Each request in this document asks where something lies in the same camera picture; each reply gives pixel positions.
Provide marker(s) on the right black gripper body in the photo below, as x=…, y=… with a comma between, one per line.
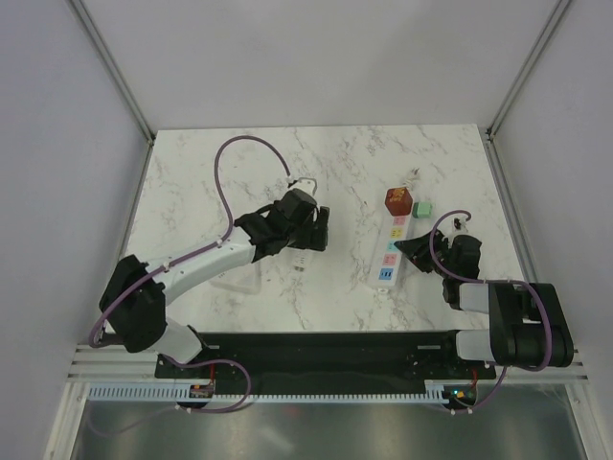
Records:
x=450, y=267

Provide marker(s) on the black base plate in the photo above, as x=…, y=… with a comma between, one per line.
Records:
x=327, y=362

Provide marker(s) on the green cube plug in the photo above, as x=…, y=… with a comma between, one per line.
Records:
x=422, y=210

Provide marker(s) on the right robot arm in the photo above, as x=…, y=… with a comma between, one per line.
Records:
x=525, y=324

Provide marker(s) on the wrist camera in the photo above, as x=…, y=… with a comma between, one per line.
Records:
x=306, y=184
x=460, y=223

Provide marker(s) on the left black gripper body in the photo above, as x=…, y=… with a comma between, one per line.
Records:
x=297, y=229

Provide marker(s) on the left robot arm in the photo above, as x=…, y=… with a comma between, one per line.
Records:
x=135, y=300

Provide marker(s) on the white cube plug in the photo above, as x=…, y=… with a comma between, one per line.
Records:
x=301, y=259

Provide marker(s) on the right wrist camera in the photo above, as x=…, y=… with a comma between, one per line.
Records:
x=460, y=223

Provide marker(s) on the white cable duct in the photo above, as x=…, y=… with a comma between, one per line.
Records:
x=192, y=393

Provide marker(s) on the red cube plug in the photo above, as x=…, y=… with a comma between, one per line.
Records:
x=398, y=201

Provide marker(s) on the aluminium frame rail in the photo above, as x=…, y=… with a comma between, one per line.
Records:
x=115, y=364

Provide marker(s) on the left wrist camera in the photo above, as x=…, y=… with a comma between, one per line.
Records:
x=306, y=184

